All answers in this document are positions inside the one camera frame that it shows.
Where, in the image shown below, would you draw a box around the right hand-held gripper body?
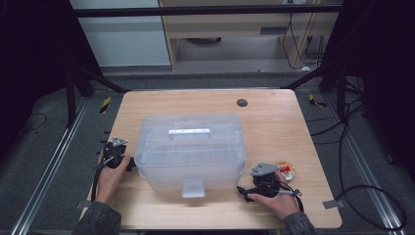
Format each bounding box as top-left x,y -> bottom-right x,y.
250,162 -> 284,199

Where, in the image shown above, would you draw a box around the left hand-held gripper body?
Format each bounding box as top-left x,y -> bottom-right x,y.
102,136 -> 129,169

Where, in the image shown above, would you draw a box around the small orange red packet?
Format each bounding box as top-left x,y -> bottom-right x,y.
275,160 -> 297,182

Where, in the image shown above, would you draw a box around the clear plastic storage box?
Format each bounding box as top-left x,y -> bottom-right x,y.
134,113 -> 247,199

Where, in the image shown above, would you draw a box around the person's right hand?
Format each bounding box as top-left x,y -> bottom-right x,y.
248,171 -> 301,220

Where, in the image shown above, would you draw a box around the person's left hand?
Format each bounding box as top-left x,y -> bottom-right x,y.
95,158 -> 131,205

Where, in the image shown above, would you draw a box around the yellow black tape strip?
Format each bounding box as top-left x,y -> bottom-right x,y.
99,96 -> 113,115
307,93 -> 328,109

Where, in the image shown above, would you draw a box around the grey tape piece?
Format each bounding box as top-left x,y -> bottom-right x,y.
73,199 -> 94,211
322,199 -> 346,211

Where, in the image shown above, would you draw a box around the black metal stand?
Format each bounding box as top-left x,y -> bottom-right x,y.
65,62 -> 130,128
282,62 -> 348,122

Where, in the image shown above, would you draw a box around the white cabinet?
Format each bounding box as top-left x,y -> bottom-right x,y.
69,0 -> 172,68

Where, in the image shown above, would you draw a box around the dark curtain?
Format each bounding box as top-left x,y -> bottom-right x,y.
0,0 -> 105,158
321,0 -> 415,182

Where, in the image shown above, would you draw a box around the light wooden cabinet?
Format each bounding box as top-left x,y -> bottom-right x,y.
159,0 -> 344,71

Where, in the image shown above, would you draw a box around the black horizontal bar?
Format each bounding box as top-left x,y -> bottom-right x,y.
72,4 -> 344,19

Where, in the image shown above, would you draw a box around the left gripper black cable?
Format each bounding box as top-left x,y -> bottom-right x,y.
90,156 -> 115,202

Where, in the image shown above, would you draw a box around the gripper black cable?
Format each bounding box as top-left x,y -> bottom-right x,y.
90,156 -> 115,202
277,180 -> 305,213

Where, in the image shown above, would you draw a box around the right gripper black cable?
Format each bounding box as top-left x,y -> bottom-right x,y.
277,180 -> 305,213

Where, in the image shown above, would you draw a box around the thin black floor cable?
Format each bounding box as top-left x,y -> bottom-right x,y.
19,112 -> 49,135

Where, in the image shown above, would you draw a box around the long black floor cable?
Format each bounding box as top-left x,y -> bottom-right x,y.
334,101 -> 408,231

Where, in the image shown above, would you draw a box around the black hanging cables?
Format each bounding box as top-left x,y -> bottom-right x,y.
282,13 -> 325,71

